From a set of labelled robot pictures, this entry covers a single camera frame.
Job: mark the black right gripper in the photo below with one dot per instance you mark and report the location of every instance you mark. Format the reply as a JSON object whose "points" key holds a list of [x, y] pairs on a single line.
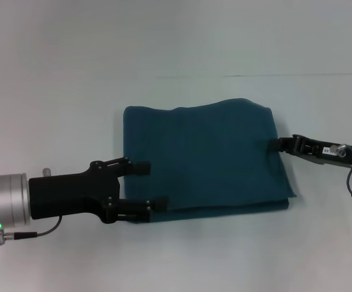
{"points": [[334, 155]]}

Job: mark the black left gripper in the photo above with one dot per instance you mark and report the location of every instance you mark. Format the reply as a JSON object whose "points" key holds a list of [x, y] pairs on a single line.
{"points": [[72, 191]]}

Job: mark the teal blue t-shirt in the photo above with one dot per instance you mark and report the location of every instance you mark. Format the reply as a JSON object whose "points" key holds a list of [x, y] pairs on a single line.
{"points": [[209, 158]]}

